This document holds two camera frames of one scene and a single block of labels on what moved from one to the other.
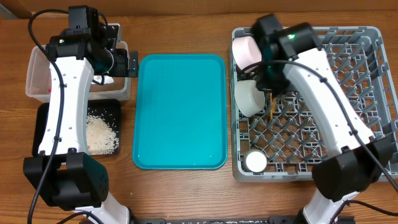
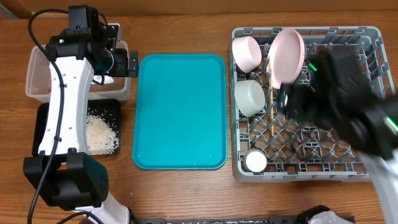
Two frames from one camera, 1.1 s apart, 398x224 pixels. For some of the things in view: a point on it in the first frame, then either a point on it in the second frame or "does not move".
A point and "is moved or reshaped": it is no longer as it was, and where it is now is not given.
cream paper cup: (255, 160) does not move
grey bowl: (250, 100) does not move
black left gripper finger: (133, 72) does not move
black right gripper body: (270, 79) → (308, 110)
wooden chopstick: (273, 102) is moved or reshaped
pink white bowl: (246, 51) does not move
